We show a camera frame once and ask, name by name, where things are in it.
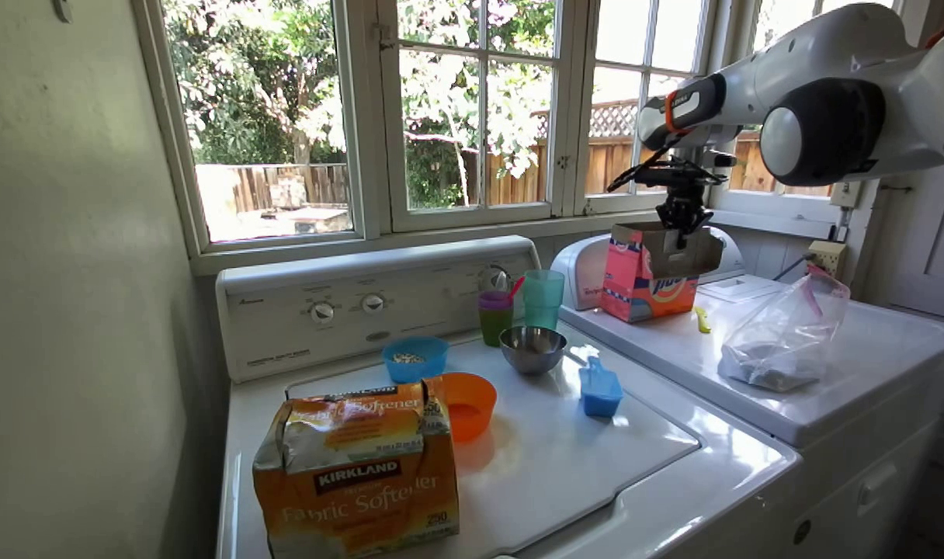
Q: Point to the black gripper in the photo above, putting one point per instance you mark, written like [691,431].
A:
[685,206]

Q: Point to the teal green plastic cup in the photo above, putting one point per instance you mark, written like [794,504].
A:
[543,298]

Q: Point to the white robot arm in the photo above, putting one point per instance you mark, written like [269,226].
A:
[840,97]

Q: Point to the white washing machine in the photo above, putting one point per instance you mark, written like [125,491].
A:
[667,475]

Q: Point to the white dryer machine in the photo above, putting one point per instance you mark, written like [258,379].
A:
[861,426]

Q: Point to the orange fabric softener box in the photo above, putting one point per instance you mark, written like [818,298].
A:
[356,475]

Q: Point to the clear plastic zip bag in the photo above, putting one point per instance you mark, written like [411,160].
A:
[782,342]

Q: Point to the blue plastic scoop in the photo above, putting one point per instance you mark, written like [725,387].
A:
[600,391]

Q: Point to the steel metal bowl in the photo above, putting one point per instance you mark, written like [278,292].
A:
[532,350]

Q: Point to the stacked coloured cups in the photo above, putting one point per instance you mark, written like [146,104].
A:
[495,306]

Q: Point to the orange plastic bowl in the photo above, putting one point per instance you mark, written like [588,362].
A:
[469,404]

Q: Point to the blue bowl with oats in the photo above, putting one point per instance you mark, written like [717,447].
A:
[415,359]

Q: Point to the washer timer knob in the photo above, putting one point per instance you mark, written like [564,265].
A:
[321,311]

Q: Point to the white window frame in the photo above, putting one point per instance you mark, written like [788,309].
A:
[304,127]

